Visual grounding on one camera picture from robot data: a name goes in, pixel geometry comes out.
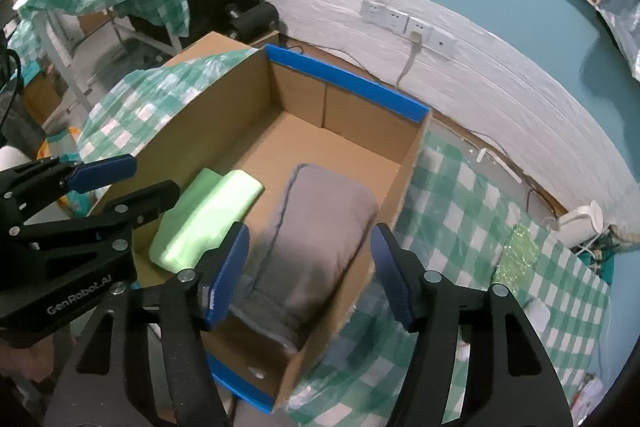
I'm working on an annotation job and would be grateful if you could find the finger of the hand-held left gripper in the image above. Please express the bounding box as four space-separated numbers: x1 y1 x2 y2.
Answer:
10 180 181 258
0 154 138 228

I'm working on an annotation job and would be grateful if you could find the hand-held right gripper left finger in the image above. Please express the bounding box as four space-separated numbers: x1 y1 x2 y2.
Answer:
44 223 251 427

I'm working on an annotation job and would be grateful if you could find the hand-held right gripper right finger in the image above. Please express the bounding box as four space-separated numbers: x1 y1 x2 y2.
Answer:
370 223 573 427

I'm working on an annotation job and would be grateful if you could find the light green cloth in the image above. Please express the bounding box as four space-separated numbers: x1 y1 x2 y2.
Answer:
150 168 265 275

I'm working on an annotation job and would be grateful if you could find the grey towel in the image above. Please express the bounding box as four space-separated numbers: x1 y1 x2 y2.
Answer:
231 163 379 350

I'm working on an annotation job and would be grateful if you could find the sparkly green cloth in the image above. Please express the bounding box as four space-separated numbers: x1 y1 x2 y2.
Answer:
492 223 542 289

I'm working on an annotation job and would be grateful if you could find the pale blue small towel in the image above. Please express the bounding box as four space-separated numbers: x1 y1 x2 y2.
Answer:
522 297 552 333

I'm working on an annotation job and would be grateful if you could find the green checkered plastic tablecloth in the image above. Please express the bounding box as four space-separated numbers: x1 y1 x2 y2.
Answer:
285 127 613 427

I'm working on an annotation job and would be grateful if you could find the white plastic strip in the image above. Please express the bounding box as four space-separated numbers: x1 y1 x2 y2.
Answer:
472 148 525 182

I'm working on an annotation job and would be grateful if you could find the white electric kettle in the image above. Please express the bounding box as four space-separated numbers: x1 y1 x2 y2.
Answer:
556 200 607 252

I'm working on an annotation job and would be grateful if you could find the black cylindrical device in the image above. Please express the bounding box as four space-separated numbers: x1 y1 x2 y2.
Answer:
225 2 280 40

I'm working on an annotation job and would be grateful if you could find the silver foil sheet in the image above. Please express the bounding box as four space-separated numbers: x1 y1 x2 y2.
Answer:
595 0 640 82

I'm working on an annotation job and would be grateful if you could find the white metal table frame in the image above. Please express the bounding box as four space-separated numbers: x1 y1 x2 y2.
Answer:
32 4 183 112

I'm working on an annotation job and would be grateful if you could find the black cable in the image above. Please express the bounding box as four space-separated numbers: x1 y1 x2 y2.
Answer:
525 188 568 219

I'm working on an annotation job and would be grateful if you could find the grey plug cable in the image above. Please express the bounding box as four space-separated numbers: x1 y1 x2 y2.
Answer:
396 32 423 88

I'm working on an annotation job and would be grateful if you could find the white wall socket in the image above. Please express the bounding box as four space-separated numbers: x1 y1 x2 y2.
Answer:
361 0 386 22
429 29 457 58
382 7 408 34
404 18 432 46

